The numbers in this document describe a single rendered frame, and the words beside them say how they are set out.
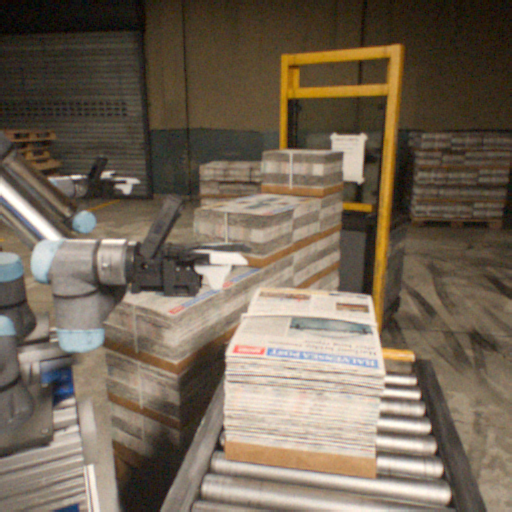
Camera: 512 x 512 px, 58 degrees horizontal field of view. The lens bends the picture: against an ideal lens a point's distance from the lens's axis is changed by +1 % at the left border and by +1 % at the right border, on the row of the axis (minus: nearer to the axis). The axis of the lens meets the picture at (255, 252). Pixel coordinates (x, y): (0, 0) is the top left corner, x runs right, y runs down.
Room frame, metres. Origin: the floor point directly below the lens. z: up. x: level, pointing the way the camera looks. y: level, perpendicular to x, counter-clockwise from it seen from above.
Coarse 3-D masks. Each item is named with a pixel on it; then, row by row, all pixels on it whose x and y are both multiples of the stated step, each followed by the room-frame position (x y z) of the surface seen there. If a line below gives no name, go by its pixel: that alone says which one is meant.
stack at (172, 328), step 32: (288, 256) 2.11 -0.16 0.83; (224, 288) 1.67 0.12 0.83; (256, 288) 1.86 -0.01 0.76; (128, 320) 1.54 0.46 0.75; (160, 320) 1.44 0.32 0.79; (192, 320) 1.49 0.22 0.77; (224, 320) 1.66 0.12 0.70; (160, 352) 1.45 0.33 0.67; (192, 352) 1.49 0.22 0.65; (224, 352) 1.67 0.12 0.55; (128, 384) 1.55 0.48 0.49; (160, 384) 1.46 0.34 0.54; (192, 384) 1.48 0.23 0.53; (128, 416) 1.57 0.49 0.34; (128, 448) 1.57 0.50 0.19; (160, 448) 1.47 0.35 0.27; (160, 480) 1.47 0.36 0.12
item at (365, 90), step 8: (288, 88) 3.14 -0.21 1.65; (296, 88) 3.10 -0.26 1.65; (304, 88) 3.07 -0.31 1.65; (312, 88) 3.04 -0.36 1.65; (320, 88) 3.01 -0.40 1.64; (328, 88) 2.98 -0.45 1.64; (336, 88) 2.95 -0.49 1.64; (344, 88) 2.93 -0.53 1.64; (352, 88) 2.90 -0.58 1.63; (360, 88) 2.87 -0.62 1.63; (368, 88) 2.85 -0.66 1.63; (376, 88) 2.82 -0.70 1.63; (384, 88) 2.80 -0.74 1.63; (288, 96) 3.13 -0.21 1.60; (296, 96) 3.10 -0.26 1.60; (304, 96) 3.07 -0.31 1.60; (312, 96) 3.04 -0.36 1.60; (320, 96) 3.01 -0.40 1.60; (328, 96) 2.98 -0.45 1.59; (336, 96) 2.96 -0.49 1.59; (344, 96) 2.93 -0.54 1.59; (352, 96) 2.90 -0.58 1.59; (360, 96) 2.88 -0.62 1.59; (368, 96) 2.88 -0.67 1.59
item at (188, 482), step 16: (224, 384) 1.04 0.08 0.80; (208, 416) 0.91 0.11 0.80; (224, 416) 0.91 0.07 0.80; (208, 432) 0.85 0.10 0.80; (192, 448) 0.80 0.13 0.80; (208, 448) 0.80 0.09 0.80; (192, 464) 0.76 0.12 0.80; (208, 464) 0.76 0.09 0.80; (176, 480) 0.71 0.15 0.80; (192, 480) 0.71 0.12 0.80; (176, 496) 0.68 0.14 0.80; (192, 496) 0.68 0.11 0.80
